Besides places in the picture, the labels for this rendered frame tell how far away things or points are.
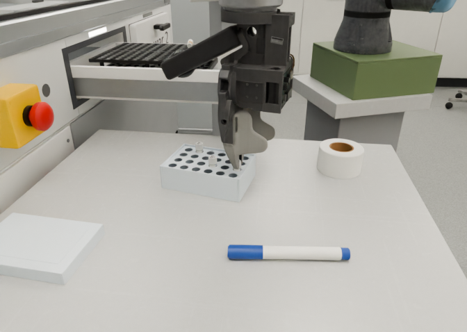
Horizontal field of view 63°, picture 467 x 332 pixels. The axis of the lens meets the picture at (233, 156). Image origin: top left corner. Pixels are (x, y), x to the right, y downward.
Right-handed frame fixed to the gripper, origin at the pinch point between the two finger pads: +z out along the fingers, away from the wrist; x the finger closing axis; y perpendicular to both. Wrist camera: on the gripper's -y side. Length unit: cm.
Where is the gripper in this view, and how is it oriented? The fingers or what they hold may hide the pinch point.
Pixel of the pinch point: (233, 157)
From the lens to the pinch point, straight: 54.9
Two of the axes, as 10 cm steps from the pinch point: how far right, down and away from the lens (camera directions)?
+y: 9.5, 1.4, -2.9
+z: 0.0, 8.9, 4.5
